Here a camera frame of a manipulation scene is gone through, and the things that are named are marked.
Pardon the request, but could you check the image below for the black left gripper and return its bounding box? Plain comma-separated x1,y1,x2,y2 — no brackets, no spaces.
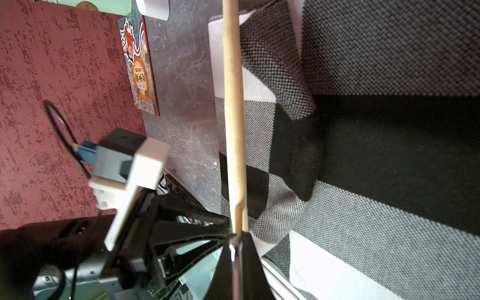
67,187,231,300

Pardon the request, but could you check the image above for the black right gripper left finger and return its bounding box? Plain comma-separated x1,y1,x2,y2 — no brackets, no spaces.
204,237,233,300

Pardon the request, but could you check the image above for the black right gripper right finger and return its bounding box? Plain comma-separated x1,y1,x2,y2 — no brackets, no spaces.
241,232,275,300

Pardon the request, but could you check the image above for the pale wooden hanger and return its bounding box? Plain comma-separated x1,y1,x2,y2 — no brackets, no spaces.
222,1,248,236

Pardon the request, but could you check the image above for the black grey white checked scarf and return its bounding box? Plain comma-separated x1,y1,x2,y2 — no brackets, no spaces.
207,0,480,300

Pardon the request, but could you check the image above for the colourful illustrated booklet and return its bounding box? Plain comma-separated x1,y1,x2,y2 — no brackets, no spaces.
118,9,160,116

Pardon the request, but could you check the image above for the white and steel clothes rack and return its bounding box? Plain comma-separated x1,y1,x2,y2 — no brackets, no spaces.
136,0,170,21

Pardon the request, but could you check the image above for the green cup with pencils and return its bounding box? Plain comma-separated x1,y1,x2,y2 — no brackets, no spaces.
43,0,133,16

